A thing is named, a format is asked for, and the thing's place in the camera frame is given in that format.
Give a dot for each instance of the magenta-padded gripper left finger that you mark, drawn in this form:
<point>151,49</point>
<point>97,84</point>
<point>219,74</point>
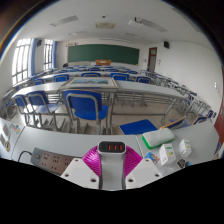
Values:
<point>80,170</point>

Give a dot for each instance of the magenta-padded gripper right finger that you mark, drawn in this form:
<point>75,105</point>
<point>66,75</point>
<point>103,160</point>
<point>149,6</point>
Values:
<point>143,170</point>

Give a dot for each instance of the white charger block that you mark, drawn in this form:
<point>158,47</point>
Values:
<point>111,166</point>

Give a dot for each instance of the blue printed card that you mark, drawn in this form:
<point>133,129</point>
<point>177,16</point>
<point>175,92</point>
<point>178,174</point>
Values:
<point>152,157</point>

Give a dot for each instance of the small white box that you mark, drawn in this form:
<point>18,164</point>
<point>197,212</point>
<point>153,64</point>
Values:
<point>185,148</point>
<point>166,155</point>

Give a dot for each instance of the black brown power strip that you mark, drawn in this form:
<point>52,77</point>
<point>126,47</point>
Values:
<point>53,161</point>

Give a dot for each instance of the green and white pack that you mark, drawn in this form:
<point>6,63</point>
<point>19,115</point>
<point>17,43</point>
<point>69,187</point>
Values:
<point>158,137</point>

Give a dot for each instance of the dark printed card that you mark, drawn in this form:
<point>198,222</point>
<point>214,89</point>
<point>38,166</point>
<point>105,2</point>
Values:
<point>182,163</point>

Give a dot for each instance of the group of blue chairs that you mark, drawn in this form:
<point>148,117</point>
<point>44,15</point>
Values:
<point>85,106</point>

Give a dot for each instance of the large red-brown door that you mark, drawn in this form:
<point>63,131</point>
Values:
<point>219,128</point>

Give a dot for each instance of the framed panel on desk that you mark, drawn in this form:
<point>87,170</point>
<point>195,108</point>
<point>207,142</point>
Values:
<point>90,82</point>

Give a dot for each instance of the rows of grey desks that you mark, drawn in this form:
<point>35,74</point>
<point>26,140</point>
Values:
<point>36,87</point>

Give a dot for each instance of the small red-brown door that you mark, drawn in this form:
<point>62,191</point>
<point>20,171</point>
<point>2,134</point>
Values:
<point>152,61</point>

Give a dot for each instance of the orange wooden lectern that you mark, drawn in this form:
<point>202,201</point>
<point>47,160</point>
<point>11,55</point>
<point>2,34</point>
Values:
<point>103,62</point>

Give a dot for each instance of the blue curtain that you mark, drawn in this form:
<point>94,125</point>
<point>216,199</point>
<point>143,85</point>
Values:
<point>55,55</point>
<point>33,56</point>

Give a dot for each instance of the green chalkboard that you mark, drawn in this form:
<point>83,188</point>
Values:
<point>103,54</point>

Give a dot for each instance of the narrow bright window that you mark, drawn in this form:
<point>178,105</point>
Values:
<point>48,53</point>

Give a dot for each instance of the large bright window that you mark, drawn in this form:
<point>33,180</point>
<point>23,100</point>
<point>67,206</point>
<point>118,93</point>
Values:
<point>20,61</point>

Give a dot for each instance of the ceiling air conditioner vent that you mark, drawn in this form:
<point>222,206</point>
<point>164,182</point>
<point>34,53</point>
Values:
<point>105,25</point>

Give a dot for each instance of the white ceiling projector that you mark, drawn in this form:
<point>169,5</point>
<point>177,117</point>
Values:
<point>134,22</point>

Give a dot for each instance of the group of ceiling lights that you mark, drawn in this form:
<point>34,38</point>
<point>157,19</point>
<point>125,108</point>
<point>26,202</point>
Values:
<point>63,20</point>

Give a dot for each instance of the black wall speaker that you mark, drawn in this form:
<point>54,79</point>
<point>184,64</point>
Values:
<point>166,44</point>
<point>39,42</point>

